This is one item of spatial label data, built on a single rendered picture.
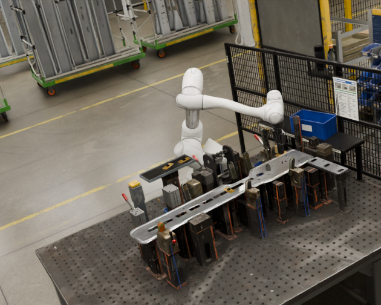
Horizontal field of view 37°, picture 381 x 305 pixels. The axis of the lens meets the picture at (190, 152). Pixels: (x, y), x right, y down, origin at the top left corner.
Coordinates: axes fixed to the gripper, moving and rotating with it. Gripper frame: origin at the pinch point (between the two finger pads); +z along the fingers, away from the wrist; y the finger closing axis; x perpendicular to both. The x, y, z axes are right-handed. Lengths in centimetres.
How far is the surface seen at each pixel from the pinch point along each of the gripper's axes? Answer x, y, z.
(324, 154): 23.6, 16.6, 8.9
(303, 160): 11.7, 8.8, 11.0
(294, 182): -8.2, 20.4, 15.5
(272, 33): 173, -203, -11
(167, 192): -83, -14, 1
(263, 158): -2.8, -16.1, 11.5
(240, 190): -41.9, 6.3, 11.1
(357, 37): 231, -136, 3
